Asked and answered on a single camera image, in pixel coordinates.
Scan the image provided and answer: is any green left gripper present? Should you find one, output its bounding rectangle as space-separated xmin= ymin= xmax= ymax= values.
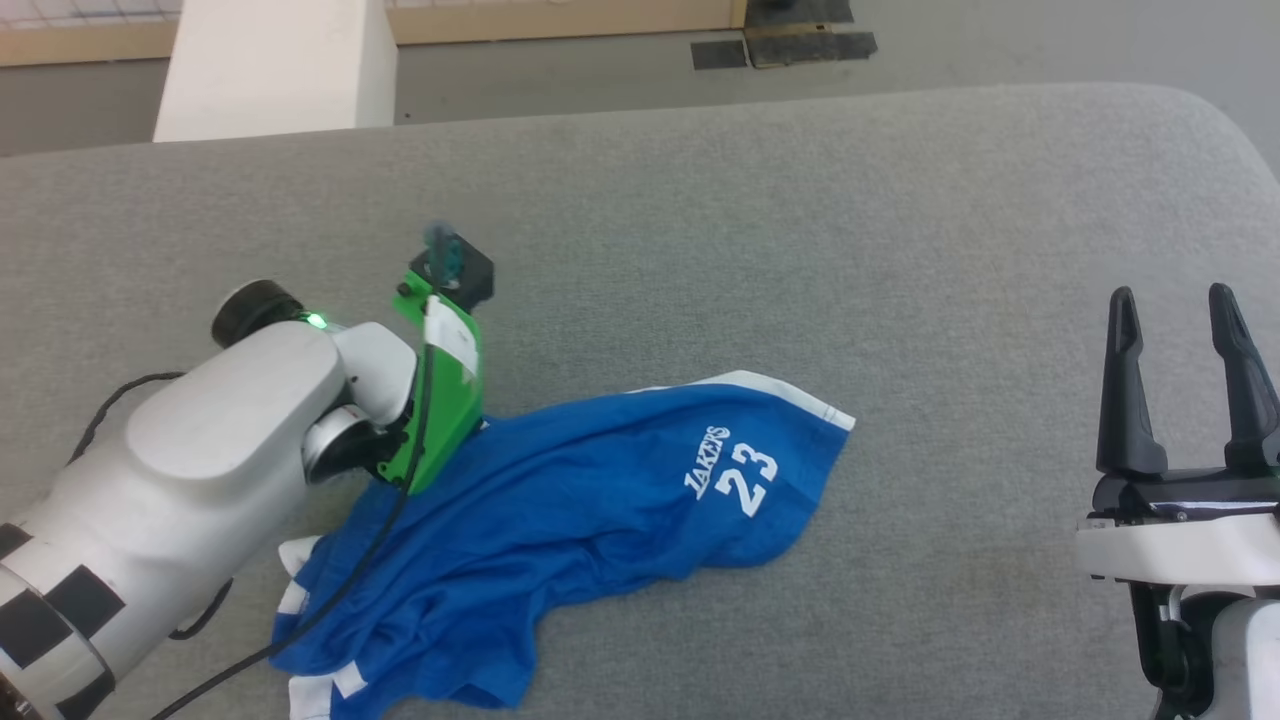
xmin=384 ymin=265 xmax=487 ymax=497

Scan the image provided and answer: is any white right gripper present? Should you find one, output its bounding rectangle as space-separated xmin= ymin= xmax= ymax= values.
xmin=1074 ymin=282 xmax=1280 ymax=591

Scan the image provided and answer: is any blue Lakers jersey shirt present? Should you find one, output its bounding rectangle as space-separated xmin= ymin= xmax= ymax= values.
xmin=269 ymin=370 xmax=857 ymax=720

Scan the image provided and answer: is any white paper tag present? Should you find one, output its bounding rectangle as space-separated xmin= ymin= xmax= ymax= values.
xmin=424 ymin=294 xmax=480 ymax=379

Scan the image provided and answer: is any grey fabric sofa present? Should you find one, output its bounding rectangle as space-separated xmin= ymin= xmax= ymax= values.
xmin=0 ymin=83 xmax=1280 ymax=720

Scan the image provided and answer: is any white box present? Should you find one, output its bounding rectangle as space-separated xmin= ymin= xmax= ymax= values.
xmin=152 ymin=0 xmax=400 ymax=144

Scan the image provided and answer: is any small black floor tape patch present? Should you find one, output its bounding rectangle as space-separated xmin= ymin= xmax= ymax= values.
xmin=690 ymin=39 xmax=750 ymax=72

